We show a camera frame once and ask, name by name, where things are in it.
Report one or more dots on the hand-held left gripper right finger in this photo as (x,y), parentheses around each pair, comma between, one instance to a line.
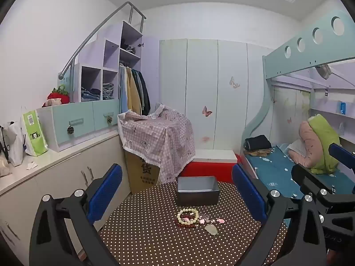
(246,192)

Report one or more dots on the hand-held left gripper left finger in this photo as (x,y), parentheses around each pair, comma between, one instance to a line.
(106,191)

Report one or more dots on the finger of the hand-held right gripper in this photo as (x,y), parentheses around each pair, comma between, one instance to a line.
(307,178)
(342,153)

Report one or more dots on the grey metal tin box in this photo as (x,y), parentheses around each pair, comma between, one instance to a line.
(198,198)

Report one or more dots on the pale jade pendant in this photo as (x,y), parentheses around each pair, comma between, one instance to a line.
(211,230)

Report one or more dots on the green and pink pillows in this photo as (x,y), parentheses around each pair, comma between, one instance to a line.
(324,141)

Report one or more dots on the blue printed bed sheet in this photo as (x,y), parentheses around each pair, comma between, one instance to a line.
(271,171)

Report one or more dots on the white pillow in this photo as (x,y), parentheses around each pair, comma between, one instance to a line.
(294,147)

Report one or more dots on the pink quilt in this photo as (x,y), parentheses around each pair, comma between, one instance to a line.
(305,144)

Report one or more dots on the brown cardboard box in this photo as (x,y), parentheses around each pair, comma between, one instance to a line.
(141,177)

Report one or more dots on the beige low cabinet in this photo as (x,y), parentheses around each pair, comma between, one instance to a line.
(69,177)

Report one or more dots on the red storage box white lid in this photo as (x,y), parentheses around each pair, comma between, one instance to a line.
(210,169)

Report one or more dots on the small blue box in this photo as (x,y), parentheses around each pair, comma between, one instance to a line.
(343,108)

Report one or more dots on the black folded clothes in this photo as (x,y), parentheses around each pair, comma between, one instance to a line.
(258,141)

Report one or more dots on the small butterfly sticker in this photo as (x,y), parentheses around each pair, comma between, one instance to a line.
(289,120)

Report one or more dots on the faint pink butterfly sticker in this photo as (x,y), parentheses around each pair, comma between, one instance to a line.
(204,139)

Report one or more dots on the brown polka dot tablecloth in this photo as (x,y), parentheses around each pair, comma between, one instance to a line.
(155,241)

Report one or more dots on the pink checked cloth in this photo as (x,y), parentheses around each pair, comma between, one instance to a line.
(158,135)

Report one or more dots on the lilac stair cabinet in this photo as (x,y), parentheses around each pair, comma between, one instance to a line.
(83,119)

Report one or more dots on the white paper scrap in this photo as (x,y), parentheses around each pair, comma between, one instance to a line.
(32,166)

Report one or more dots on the clip-on bed lamp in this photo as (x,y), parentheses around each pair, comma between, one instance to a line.
(324,70)

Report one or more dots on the dark pink butterfly sticker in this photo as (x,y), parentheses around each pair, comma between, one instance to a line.
(206,111)

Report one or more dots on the green tissue package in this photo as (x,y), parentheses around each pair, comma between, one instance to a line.
(34,133)

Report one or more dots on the folded jeans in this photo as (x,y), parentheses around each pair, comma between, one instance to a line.
(108,91)
(90,94)

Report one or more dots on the row of hanging clothes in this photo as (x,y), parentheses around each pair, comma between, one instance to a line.
(134,91)

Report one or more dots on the white plastic bag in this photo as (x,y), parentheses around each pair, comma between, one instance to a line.
(14,144)

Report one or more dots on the red strawberry plush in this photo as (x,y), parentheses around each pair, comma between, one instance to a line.
(56,95)

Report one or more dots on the pale yellow butterfly sticker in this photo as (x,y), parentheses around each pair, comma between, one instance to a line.
(234,82)

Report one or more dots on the white wardrobe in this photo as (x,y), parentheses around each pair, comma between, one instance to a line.
(199,74)

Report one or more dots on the grey clothes on shelf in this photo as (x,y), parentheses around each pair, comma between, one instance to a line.
(129,48)

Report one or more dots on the grey metal handrail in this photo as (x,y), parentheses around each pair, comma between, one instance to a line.
(94,33)

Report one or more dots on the teal bunk bed frame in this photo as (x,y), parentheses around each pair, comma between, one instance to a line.
(277,61)

